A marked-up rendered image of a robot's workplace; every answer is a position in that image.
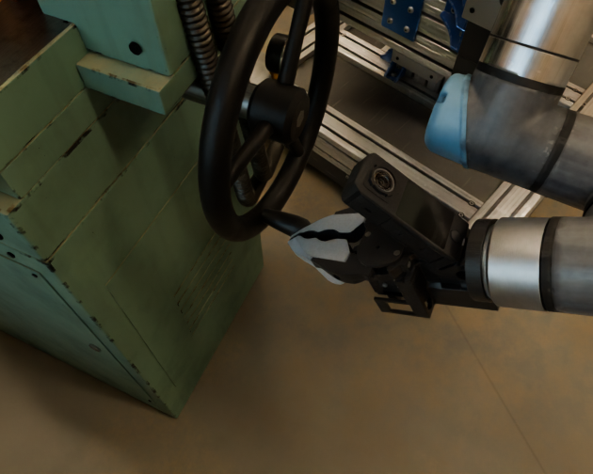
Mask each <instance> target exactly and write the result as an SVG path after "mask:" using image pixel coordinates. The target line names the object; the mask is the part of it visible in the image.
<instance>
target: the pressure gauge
mask: <svg viewBox="0 0 593 474"><path fill-rule="evenodd" d="M287 39H288V35H285V34H282V33H276V34H275V35H273V37H272V38H271V40H270V41H269V43H268V45H267V49H266V53H265V66H266V68H267V70H268V71H269V73H270V74H271V75H272V79H275V80H276V79H278V75H279V71H280V65H281V62H282V58H283V54H284V50H285V46H286V42H287Z"/></svg>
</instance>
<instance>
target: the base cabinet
mask: <svg viewBox="0 0 593 474"><path fill-rule="evenodd" d="M204 109H205V105H203V104H200V103H195V102H192V101H189V100H187V99H184V98H182V100H181V101H180V102H179V103H178V104H177V106H176V107H175V108H174V109H173V110H172V112H171V113H170V114H169V115H168V117H167V118H166V119H165V120H164V121H163V123H162V124H161V125H160V126H159V127H158V129H157V130H156V131H155V132H154V133H153V135H152V136H151V137H150V138H149V140H148V141H147V142H146V143H145V144H144V146H143V147H142V148H141V149H140V150H139V151H138V153H137V154H136V155H135V156H134V158H133V159H132V160H131V161H130V162H129V164H128V165H127V166H126V167H125V168H124V170H123V171H122V172H121V173H120V175H119V176H118V177H117V178H116V179H115V180H114V181H113V182H112V183H111V184H110V186H109V187H108V188H107V189H106V190H105V192H104V193H103V194H102V195H101V197H100V198H99V199H98V200H97V201H96V203H95V204H94V205H93V206H92V207H91V209H90V210H89V211H88V212H87V214H86V215H85V216H84V217H83V218H82V220H81V221H80V222H79V223H78V224H77V226H76V227H75V228H74V229H73V230H72V232H71V233H70V234H69V235H68V237H67V238H66V239H65V240H64V241H63V243H62V244H61V245H60V246H59V247H58V249H57V250H56V251H55V252H54V254H53V255H52V256H51V257H50V258H49V259H48V260H47V261H40V260H38V259H36V258H34V257H32V256H29V255H27V254H25V253H24V252H21V251H19V250H17V249H15V248H13V247H10V246H8V245H5V244H3V243H0V330H1V331H3V332H5V333H7V334H9V335H11V336H12V337H14V338H16V339H18V340H21V341H23V342H25V343H27V344H29V345H31V346H33V347H35V348H37V349H39V350H41V351H43V352H44V353H46V354H48V355H50V356H53V357H55V358H57V359H59V360H61V361H63V362H65V363H67V364H69V365H71V366H73V367H75V368H76V369H78V370H80V371H83V372H85V373H87V374H89V375H90V376H92V377H94V378H96V379H98V380H100V381H102V382H104V383H106V384H108V385H110V386H112V387H114V388H116V389H118V390H120V391H122V392H124V393H126V394H128V395H130V396H132V397H134V398H136V399H138V400H140V401H142V402H144V403H146V404H148V405H150V406H152V407H154V408H156V409H158V410H160V411H162V412H164V413H166V414H168V415H170V416H172V417H174V418H178V417H179V415H180V413H181V412H182V410H183V408H184V406H185V404H186V402H187V400H188V398H189V397H190V395H191V393H192V391H193V390H194V388H195V386H196V384H197V383H198V382H199V380H200V377H201V376H202V374H203V372H204V370H205V369H206V367H207V365H208V363H209V361H210V360H211V358H212V356H213V354H214V353H215V351H216V348H217V347H218V345H219V344H220V342H221V340H222V339H223V337H224V335H225V333H226V332H227V330H228V328H229V326H230V325H231V323H232V320H233V318H234V317H235V315H236V313H237V311H238V310H239V309H240V307H241V305H242V304H243V302H244V300H245V298H246V296H247V295H248V292H249V290H250V289H251V287H252V285H253V283H254V282H255V280H256V278H257V276H258V275H259V274H260V272H261V270H262V268H263V267H264V259H263V250H262V242H261V233H259V234H258V235H257V236H255V237H253V238H251V239H249V240H246V241H243V242H231V241H228V240H225V239H223V238H221V237H220V236H219V235H217V234H216V233H215V232H214V231H213V229H212V228H211V227H210V225H209V223H208V222H207V220H206V218H205V215H204V212H203V209H202V206H201V202H200V192H199V182H198V156H199V144H200V130H201V124H202V119H203V114H204Z"/></svg>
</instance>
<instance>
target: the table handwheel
mask: <svg viewBox="0 0 593 474"><path fill-rule="evenodd" d="M290 1H291V0H247V1H246V3H245V5H244V6H243V7H242V9H241V10H240V12H239V14H238V16H237V18H236V20H235V22H234V24H233V26H232V29H231V31H230V33H229V36H228V37H227V39H226V42H225V44H224V47H223V49H222V52H221V54H220V57H219V60H218V62H217V64H216V70H215V73H214V76H213V79H212V83H211V85H210V89H209V93H208V97H207V101H206V100H205V96H204V92H203V91H202V86H201V85H200V78H199V77H198V78H197V79H196V80H195V81H194V83H193V84H192V85H191V86H190V87H189V89H188V90H187V91H186V92H185V93H184V95H183V96H182V97H181V98H184V99H187V100H189V101H192V102H195V103H200V104H203V105H205V109H204V114H203V119H202V124H201V130H200V144H199V156H198V182H199V192H200V202H201V206H202V209H203V212H204V215H205V218H206V220H207V222H208V223H209V225H210V227H211V228H212V229H213V231H214V232H215V233H216V234H217V235H219V236H220V237H221V238H223V239H225V240H228V241H231V242H243V241H246V240H249V239H251V238H253V237H255V236H257V235H258V234H259V233H261V232H262V231H263V230H264V229H266V228H267V227H268V226H269V225H267V224H266V223H264V222H262V221H261V215H262V212H263V210H264V208H268V209H272V210H277V211H281V210H282V208H283V207H284V205H285V204H286V202H287V200H288V199H289V197H290V196H291V195H292V193H293V191H294V189H295V188H296V186H297V183H298V181H299V179H300V177H301V175H302V173H303V170H304V168H305V166H306V164H307V162H308V160H309V158H310V155H311V153H312V150H313V146H314V144H315V141H316V138H317V136H318V133H319V130H320V127H321V124H322V121H323V118H324V116H325V112H326V109H327V105H328V101H329V94H330V91H331V86H332V82H333V77H334V72H335V66H336V60H337V53H338V45H339V32H340V10H339V1H338V0H296V3H295V8H294V13H293V18H292V22H291V26H290V31H289V35H288V39H287V42H286V46H285V50H284V54H283V58H282V62H281V65H280V71H279V75H278V79H277V80H275V79H272V78H266V79H264V80H263V81H262V82H261V83H259V84H258V85H257V86H254V85H251V84H249V83H248V82H249V79H250V76H251V74H252V71H253V69H254V66H255V64H256V61H257V59H258V56H259V54H260V52H261V50H262V48H263V46H264V43H265V41H266V39H267V37H268V35H269V33H270V31H271V29H272V27H273V25H274V24H275V22H276V21H277V20H278V18H279V17H280V14H281V13H282V12H283V10H284V9H285V7H286V6H287V5H288V4H289V2H290ZM312 7H313V13H314V22H315V45H314V57H313V70H312V76H311V81H310V85H309V90H308V94H307V92H306V90H305V89H304V88H302V87H297V86H294V83H295V79H296V75H297V66H298V62H299V58H300V53H301V49H302V44H303V40H304V36H305V33H306V29H307V25H308V21H309V18H310V14H311V10H312ZM239 117H240V118H243V119H246V120H247V122H248V126H249V128H250V130H251V134H250V135H249V137H248V138H247V140H246V141H245V142H244V144H243V145H242V146H241V148H240V149H239V151H238V152H237V153H236V154H235V155H234V157H233V158H232V148H233V142H234V137H235V131H236V126H237V122H238V118H239ZM268 139H271V140H274V141H277V142H280V143H282V144H285V145H287V146H288V148H289V151H288V154H287V156H286V158H285V160H284V162H283V164H282V166H281V168H280V171H279V173H278V175H277V177H276V178H275V180H274V181H273V182H272V184H271V186H270V187H269V189H268V190H267V192H266V193H265V194H264V196H263V197H262V199H261V200H260V201H259V202H258V203H257V204H256V205H255V206H254V207H253V208H252V209H251V210H250V211H249V212H247V213H245V214H243V215H240V216H239V215H237V214H236V212H235V210H234V208H233V205H232V194H231V188H232V186H233V185H234V183H235V182H236V181H237V179H238V178H239V177H240V175H241V174H242V172H243V171H244V170H245V168H246V167H247V165H248V164H249V162H250V161H251V159H252V158H253V157H254V156H255V155H256V153H257V152H258V151H259V150H260V148H261V147H262V146H263V145H264V143H265V142H266V141H267V140H268Z"/></svg>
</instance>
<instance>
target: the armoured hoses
mask: <svg viewBox="0 0 593 474"><path fill-rule="evenodd" d="M176 1H177V2H178V8H179V9H180V14H181V15H182V21H183V22H184V24H183V27H184V28H185V30H184V31H185V33H186V38H187V39H188V44H189V45H190V47H189V49H190V50H191V51H192V52H191V55H193V60H194V61H195V64H194V65H195V66H196V67H197V68H196V71H197V72H198V77H199V78H200V85H201V86H202V91H203V92H204V96H205V100H206V101H207V97H208V93H209V89H210V85H211V83H212V79H213V76H214V73H215V70H216V64H217V62H218V56H217V51H216V46H215V41H214V40H213V34H211V28H210V23H209V22H208V16H207V15H206V9H205V8H204V3H203V2H202V0H176ZM206 1H207V2H208V8H209V9H210V10H209V13H210V14H211V19H212V20H213V21H212V25H213V26H214V27H213V29H214V30H215V31H216V32H215V35H216V40H217V45H218V46H219V51H220V53H221V52H222V49H223V47H224V44H225V42H226V39H227V37H228V36H229V33H230V31H231V29H232V26H233V24H234V22H235V15H234V9H233V8H232V0H206ZM238 119H239V123H240V127H241V130H242V134H243V137H244V140H245V141H246V140H247V138H248V137H249V135H250V134H251V130H250V128H249V126H248V122H247V120H246V119H245V118H240V117H239V118H238ZM240 148H241V142H240V138H239V134H238V131H237V127H236V131H235V137H234V142H233V148H232V158H233V157H234V155H235V154H236V153H237V152H238V151H239V149H240ZM284 148H285V144H282V143H280V142H277V141H274V140H271V141H270V144H269V146H268V148H267V150H266V149H265V146H264V145H263V146H262V147H261V148H260V150H259V151H258V152H257V153H256V155H255V156H254V157H253V158H252V159H251V161H250V162H251V165H252V171H253V175H252V176H251V178H249V174H248V167H246V168H245V170H244V171H243V172H242V174H241V175H240V177H239V178H238V179H237V181H236V182H235V183H234V185H233V189H234V192H235V194H236V197H237V200H238V202H239V203H240V204H241V205H243V206H245V207H251V206H253V205H254V204H256V202H257V201H258V199H259V197H260V195H261V193H262V192H263V190H264V187H265V185H266V183H267V181H269V180H270V179H271V178H272V177H273V175H274V172H275V169H276V167H277V165H278V162H279V160H280V157H281V154H282V152H283V151H284Z"/></svg>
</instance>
